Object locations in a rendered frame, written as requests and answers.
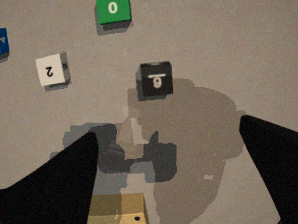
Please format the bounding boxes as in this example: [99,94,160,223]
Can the green block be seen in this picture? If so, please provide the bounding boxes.
[96,0,132,24]

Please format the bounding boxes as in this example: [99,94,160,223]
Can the blue block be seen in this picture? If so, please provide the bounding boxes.
[0,28,9,55]

